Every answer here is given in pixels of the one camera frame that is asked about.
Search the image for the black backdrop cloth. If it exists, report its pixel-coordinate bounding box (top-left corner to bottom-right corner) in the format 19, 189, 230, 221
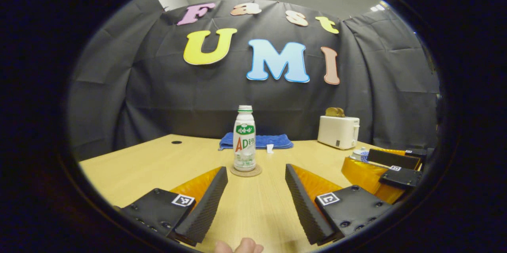
67, 0, 440, 162

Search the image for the blue towel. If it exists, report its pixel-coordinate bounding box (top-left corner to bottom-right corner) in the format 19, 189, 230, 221
219, 132, 294, 151

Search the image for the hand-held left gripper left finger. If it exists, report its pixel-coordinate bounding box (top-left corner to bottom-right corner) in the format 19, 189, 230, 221
119, 166, 229, 247

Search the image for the white green-label water bottle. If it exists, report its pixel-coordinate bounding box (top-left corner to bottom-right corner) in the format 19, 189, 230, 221
233, 105, 257, 172

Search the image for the white toaster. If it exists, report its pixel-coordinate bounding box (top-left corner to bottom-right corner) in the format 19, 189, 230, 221
317, 115, 360, 150

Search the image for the round wooden coaster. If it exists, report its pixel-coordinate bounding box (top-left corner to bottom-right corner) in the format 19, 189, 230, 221
231, 164, 263, 177

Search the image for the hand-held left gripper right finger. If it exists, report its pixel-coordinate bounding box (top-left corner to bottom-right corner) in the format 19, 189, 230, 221
284, 163, 396, 245

